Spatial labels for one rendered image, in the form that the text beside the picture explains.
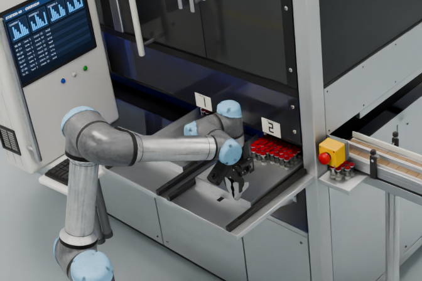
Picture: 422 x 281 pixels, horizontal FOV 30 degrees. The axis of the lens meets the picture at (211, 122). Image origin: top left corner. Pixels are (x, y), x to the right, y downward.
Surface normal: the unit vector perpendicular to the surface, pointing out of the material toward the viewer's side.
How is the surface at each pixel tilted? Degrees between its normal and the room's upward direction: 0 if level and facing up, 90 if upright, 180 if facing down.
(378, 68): 90
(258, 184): 0
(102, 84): 90
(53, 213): 0
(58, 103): 90
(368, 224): 90
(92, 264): 7
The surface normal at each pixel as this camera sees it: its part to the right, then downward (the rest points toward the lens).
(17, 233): -0.11, -0.85
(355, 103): 0.71, 0.29
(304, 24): -0.69, 0.44
